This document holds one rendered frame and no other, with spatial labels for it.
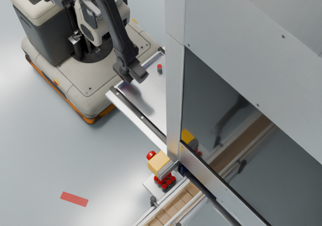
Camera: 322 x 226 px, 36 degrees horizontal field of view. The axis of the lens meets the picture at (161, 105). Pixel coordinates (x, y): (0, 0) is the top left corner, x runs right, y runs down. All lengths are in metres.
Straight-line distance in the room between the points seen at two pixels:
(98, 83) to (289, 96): 2.00
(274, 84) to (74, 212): 2.08
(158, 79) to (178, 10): 1.12
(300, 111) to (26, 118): 2.39
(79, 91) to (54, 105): 0.35
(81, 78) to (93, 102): 0.16
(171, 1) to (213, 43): 0.13
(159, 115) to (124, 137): 0.95
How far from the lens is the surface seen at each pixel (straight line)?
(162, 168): 1.81
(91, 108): 2.80
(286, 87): 0.92
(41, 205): 2.93
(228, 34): 0.94
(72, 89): 2.84
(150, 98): 2.09
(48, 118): 3.10
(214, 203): 1.94
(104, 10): 1.68
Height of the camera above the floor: 2.75
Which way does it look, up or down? 64 degrees down
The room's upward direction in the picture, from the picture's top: 2 degrees counter-clockwise
